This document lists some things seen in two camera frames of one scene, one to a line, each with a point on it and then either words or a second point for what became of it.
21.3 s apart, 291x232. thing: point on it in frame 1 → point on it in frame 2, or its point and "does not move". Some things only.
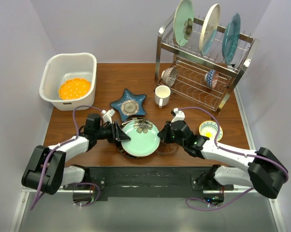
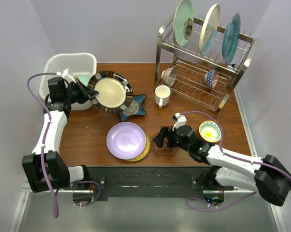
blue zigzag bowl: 211,78 does not move
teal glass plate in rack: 231,38 does not move
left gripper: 114,127 → 85,92
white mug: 162,95 does not move
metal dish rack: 205,79 does not move
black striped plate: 119,146 → 115,92
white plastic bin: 62,66 does not move
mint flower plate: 144,140 → 83,79
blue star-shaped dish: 130,105 does not move
